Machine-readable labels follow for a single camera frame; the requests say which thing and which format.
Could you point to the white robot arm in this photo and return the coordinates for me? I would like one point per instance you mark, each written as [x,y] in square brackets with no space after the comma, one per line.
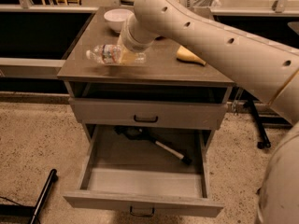
[267,70]

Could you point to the yellow sponge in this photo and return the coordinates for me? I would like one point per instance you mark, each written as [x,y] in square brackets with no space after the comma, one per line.
[187,56]

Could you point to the open grey middle drawer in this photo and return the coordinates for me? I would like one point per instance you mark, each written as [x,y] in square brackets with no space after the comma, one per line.
[137,177]

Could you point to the grey drawer cabinet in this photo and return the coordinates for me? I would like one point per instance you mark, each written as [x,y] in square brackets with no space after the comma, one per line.
[161,78]

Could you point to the grey metal railing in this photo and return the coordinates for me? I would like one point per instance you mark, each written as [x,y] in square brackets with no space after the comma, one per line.
[49,69]

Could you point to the white ceramic bowl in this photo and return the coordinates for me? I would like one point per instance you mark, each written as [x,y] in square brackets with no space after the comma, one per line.
[115,18]

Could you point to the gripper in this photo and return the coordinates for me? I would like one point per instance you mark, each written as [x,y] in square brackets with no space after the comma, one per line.
[132,44]

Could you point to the clear plastic water bottle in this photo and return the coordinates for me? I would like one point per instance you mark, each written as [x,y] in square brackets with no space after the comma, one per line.
[111,54]

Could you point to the black stand leg left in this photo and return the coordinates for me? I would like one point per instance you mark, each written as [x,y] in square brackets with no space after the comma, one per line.
[52,178]

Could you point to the closed grey top drawer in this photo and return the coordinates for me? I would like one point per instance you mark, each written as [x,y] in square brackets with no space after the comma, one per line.
[148,114]

